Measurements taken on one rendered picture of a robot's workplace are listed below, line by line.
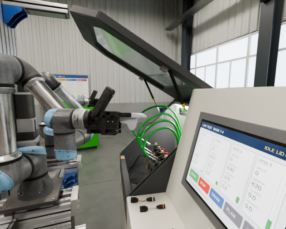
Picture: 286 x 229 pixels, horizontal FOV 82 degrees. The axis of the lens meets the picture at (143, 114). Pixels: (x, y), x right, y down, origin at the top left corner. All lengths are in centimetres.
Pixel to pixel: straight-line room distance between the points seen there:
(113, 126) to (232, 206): 43
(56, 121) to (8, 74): 27
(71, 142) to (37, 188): 38
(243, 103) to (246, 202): 29
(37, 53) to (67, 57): 106
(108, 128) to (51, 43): 744
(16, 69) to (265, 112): 87
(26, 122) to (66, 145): 55
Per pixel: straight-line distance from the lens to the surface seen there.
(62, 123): 64
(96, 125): 60
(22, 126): 118
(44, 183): 99
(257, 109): 57
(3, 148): 83
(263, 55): 495
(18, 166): 85
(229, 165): 60
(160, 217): 86
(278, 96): 54
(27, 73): 87
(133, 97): 788
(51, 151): 143
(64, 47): 784
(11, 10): 123
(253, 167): 55
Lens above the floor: 154
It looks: 8 degrees down
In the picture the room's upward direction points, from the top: straight up
